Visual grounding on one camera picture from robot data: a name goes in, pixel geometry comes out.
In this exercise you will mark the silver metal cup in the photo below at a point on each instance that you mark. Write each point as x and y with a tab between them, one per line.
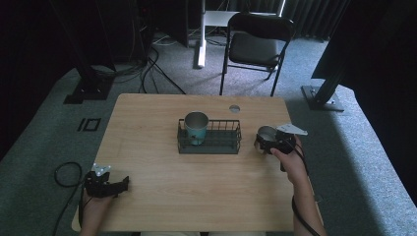
266	133

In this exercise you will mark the black folding chair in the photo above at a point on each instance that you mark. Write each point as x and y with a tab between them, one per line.
255	49

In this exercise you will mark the person's right hand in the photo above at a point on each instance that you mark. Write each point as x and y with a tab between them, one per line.
291	164

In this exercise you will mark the person's left hand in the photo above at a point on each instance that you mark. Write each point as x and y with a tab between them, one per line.
95	208

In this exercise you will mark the grey round table grommet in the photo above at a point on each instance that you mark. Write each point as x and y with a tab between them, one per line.
234	108

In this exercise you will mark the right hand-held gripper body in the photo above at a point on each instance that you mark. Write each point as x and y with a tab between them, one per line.
286	141

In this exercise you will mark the teal metal cup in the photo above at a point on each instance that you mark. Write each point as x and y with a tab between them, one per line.
196	129

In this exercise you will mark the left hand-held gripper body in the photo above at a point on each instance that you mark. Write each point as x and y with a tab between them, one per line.
96	185

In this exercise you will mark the black metal stand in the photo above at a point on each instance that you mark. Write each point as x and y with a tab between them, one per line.
323	98
90	88

